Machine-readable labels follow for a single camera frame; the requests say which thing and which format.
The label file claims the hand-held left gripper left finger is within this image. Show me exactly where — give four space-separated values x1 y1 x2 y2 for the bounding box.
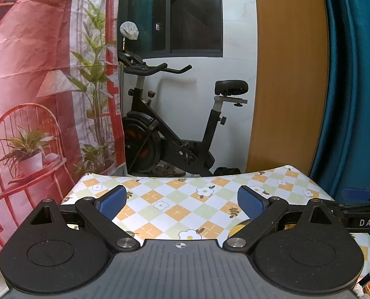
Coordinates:
29 185 141 252

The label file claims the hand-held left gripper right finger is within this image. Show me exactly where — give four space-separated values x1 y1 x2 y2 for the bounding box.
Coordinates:
225 185 343 252

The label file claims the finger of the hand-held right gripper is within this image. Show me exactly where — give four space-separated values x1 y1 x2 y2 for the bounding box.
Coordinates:
342 187 370 202
327 201 370 231

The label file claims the yellow lemon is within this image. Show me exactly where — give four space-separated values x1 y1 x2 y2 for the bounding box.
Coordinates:
229 223 251 240

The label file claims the black shoe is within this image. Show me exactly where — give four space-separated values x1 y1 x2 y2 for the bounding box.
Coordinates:
214 166 242 176

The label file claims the brown sandal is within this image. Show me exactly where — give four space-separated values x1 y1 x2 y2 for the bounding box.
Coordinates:
147 165 187 177

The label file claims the black exercise bike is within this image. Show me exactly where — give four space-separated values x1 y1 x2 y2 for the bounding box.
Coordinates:
118 50 249 177

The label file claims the teal curtain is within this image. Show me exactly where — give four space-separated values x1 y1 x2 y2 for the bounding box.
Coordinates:
308 0 370 203

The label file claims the wooden board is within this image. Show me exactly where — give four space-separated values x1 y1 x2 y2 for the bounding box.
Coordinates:
246 0 329 173

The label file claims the white cloth bundle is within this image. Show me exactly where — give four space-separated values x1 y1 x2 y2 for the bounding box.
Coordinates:
119 21 139 40

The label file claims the dark window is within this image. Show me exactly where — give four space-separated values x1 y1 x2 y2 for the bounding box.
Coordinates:
119 0 223 59

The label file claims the printed red wall backdrop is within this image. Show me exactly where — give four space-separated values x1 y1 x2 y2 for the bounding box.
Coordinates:
0 0 126 262

